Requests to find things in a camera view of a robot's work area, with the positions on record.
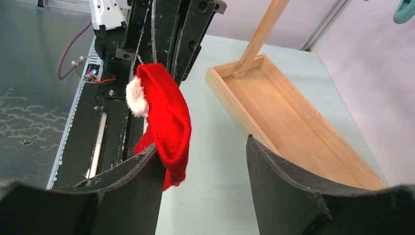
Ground teal clothespin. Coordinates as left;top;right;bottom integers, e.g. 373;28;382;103
393;0;415;24

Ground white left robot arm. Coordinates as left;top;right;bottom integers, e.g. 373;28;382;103
90;0;227;99

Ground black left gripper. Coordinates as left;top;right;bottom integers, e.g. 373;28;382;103
94;0;227;99

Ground red Santa sock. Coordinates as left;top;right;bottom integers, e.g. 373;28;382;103
126;63;191;190

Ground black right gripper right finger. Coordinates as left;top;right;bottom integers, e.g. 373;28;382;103
246;135;415;235

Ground wooden hanger stand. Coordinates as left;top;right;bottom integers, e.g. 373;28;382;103
206;0;386;190

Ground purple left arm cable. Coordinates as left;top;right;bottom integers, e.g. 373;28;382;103
57;19;93;81

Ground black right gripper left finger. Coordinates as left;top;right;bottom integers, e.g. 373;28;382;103
0;144;165;235

